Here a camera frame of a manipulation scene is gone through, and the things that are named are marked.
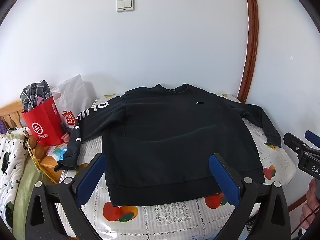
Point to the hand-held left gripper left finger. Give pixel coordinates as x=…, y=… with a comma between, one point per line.
x=91, y=177

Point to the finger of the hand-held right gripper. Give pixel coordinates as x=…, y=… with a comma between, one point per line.
x=293, y=142
x=313, y=137

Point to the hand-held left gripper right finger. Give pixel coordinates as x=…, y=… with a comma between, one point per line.
x=225, y=177

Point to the black sweatshirt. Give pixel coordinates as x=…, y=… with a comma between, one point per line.
x=170, y=135

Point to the person's right hand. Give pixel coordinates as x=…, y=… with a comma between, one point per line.
x=312, y=205

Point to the blue and pink small packets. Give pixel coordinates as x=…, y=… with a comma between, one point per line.
x=58, y=152

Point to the wooden nightstand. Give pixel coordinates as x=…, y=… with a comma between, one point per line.
x=50, y=166

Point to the brown gourd ornament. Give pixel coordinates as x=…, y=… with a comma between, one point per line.
x=38, y=152

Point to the fruit print tablecloth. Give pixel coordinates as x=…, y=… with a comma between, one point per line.
x=170, y=212

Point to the green blanket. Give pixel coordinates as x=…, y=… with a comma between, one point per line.
x=25, y=180

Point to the red paper bag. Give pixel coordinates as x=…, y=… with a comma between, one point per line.
x=43, y=120

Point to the white dotted quilt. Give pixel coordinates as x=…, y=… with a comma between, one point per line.
x=10, y=160

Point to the white plastic bag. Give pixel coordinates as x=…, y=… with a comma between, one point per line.
x=72, y=95

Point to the purple bag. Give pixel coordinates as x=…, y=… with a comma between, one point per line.
x=3, y=127

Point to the grey checked cloth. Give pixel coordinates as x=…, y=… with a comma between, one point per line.
x=35, y=92

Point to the wooden headboard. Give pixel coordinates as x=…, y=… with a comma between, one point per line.
x=10, y=112

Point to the brown wooden door frame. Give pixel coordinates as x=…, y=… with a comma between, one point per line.
x=251, y=42

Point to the white light switch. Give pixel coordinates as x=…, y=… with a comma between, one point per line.
x=125, y=4

